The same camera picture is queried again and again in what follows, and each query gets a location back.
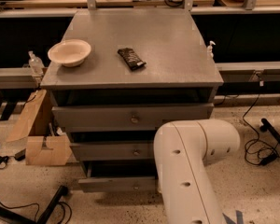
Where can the black power adapter left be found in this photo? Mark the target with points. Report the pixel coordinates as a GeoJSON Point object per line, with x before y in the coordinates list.
{"type": "Point", "coordinates": [19, 156]}

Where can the white pump bottle right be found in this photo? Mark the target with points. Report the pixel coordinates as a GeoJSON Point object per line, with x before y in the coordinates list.
{"type": "Point", "coordinates": [210, 48]}

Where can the grey middle drawer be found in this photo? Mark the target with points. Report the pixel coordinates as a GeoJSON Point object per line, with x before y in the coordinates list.
{"type": "Point", "coordinates": [112, 151]}

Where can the clear sanitizer bottle left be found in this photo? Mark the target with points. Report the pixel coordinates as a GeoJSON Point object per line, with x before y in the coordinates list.
{"type": "Point", "coordinates": [36, 64]}

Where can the brown cardboard box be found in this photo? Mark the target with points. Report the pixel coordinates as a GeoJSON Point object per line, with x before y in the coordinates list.
{"type": "Point", "coordinates": [42, 148]}

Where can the grey drawer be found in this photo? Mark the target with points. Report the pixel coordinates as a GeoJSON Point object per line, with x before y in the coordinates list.
{"type": "Point", "coordinates": [112, 151]}
{"type": "Point", "coordinates": [107, 118]}
{"type": "Point", "coordinates": [115, 176]}

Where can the white bowl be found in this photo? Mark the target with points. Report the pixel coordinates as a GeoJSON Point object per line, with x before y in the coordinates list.
{"type": "Point", "coordinates": [70, 53]}

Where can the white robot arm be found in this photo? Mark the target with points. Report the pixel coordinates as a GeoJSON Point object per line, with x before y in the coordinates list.
{"type": "Point", "coordinates": [181, 150]}

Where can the black stand leg right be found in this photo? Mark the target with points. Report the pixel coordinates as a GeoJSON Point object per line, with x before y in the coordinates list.
{"type": "Point", "coordinates": [267, 126]}

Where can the grey bottom drawer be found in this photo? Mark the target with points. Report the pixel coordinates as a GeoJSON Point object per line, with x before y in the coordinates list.
{"type": "Point", "coordinates": [115, 176]}

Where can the grey drawer cabinet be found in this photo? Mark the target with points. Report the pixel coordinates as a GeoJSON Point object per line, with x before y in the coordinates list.
{"type": "Point", "coordinates": [179, 69]}

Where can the grey top drawer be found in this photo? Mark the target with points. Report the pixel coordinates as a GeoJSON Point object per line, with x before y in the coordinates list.
{"type": "Point", "coordinates": [107, 118]}

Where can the black snack bar wrapper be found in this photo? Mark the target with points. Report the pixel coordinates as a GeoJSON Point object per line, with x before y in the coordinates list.
{"type": "Point", "coordinates": [131, 58]}

